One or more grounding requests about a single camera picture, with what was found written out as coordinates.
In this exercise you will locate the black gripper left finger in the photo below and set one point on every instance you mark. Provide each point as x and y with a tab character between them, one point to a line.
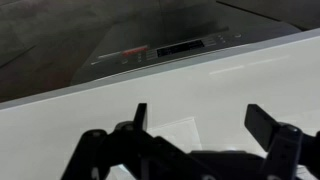
144	156

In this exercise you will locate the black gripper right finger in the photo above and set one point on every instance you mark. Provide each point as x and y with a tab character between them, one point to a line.
286	145

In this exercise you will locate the stainless steel dishwasher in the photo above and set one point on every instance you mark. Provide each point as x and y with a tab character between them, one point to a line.
151	40

